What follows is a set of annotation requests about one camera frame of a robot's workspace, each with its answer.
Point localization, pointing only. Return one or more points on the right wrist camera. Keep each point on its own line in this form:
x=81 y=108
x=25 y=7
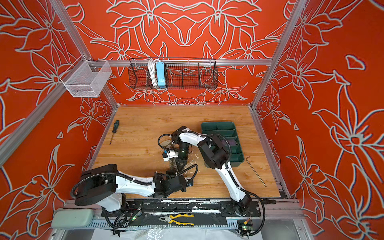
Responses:
x=168 y=155

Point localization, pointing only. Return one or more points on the yellow handle pliers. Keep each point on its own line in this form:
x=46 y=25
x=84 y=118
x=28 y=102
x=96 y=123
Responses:
x=175 y=219

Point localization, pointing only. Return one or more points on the light blue box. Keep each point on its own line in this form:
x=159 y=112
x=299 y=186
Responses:
x=160 y=68

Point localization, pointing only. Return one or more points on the pale green foam pad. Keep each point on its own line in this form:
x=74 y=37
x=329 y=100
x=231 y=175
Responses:
x=72 y=218

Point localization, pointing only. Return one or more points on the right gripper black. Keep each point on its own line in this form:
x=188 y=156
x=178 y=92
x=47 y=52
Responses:
x=182 y=162

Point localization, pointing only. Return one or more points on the white slotted cable duct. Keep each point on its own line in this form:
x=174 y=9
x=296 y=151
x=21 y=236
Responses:
x=230 y=224

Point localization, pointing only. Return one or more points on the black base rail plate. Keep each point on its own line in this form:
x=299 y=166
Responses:
x=222 y=207

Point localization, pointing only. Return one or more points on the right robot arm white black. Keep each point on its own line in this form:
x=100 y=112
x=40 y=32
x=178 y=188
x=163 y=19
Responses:
x=216 y=152

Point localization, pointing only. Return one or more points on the green handle screwdriver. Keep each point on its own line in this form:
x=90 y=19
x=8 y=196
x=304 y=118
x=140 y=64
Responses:
x=114 y=131

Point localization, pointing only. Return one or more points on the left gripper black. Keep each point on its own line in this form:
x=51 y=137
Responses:
x=169 y=176

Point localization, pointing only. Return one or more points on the green plastic divided tray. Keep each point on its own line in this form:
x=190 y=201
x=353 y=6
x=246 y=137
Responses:
x=227 y=130

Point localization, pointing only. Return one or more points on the black allen key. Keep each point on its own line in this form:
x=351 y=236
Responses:
x=254 y=170

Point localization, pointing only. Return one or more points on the white wire mesh basket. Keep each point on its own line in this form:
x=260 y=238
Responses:
x=84 y=80

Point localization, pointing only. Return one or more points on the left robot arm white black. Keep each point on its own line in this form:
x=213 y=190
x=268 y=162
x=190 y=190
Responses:
x=106 y=186

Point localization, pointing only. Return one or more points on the black wire wall basket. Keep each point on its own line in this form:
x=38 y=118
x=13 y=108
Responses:
x=188 y=74

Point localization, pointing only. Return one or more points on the beige argyle sock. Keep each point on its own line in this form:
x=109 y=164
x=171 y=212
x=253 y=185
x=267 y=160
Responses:
x=173 y=162

